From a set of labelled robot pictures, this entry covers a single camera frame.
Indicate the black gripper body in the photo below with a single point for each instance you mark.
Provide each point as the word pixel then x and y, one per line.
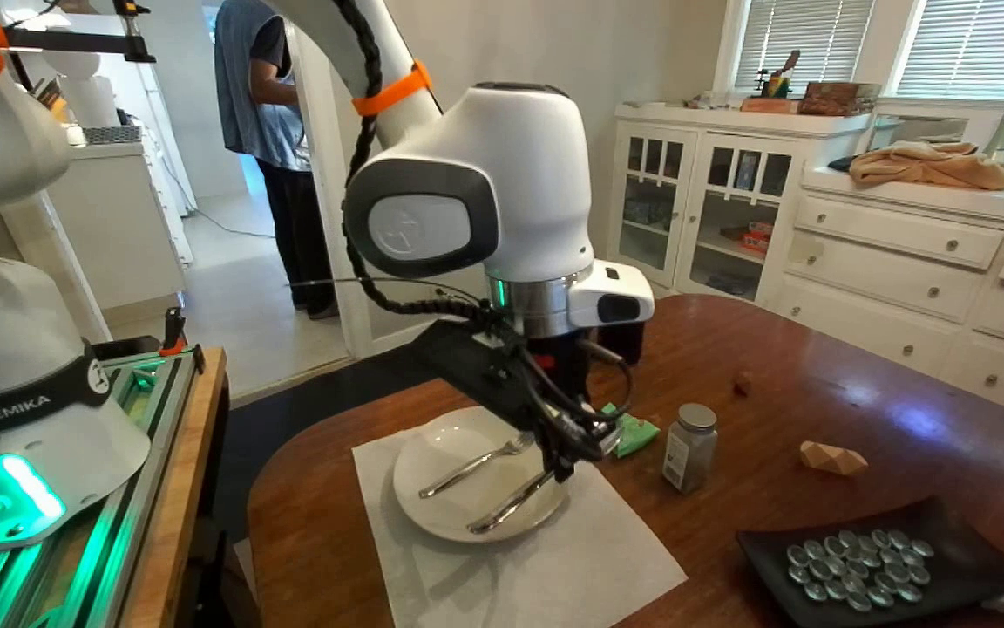
pixel 560 379

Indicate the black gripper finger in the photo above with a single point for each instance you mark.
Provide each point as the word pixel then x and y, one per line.
pixel 539 427
pixel 561 457

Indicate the silver fork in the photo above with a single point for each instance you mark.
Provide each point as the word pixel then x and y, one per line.
pixel 468 469

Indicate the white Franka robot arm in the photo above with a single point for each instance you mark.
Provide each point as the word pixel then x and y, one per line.
pixel 524 177

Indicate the white round plate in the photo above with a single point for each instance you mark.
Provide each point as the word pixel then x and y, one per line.
pixel 445 509

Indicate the green folded cloth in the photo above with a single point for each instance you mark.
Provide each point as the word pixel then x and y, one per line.
pixel 639 436

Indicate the white paper placemat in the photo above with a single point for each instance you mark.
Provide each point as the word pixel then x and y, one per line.
pixel 595 579

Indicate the white glass door cabinet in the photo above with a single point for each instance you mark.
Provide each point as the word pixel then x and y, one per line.
pixel 714 195

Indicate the tan crumpled paper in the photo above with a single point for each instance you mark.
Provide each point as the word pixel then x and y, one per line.
pixel 834 457

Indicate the black tray with glass beads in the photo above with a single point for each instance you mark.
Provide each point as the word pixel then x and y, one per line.
pixel 872 569

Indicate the white dresser with drawers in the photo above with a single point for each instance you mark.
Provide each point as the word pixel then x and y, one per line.
pixel 908 290

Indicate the person in blue shirt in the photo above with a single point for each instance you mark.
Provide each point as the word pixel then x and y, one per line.
pixel 281 140

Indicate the black and red clamp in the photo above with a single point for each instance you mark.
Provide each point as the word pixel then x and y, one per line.
pixel 172 334

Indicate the brown wooden box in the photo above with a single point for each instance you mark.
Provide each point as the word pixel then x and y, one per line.
pixel 837 98

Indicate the small window with blinds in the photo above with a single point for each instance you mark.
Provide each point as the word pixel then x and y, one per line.
pixel 811 36

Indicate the brown paper bag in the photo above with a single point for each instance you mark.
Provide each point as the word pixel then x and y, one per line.
pixel 930 165

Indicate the white kitchen counter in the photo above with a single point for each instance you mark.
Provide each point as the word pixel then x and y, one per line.
pixel 107 220

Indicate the large window with blinds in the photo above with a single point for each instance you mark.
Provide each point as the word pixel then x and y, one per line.
pixel 977 47

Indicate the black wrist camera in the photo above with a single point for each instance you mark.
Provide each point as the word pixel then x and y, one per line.
pixel 471 366

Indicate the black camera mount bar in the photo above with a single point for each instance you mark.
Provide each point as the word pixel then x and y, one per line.
pixel 72 38

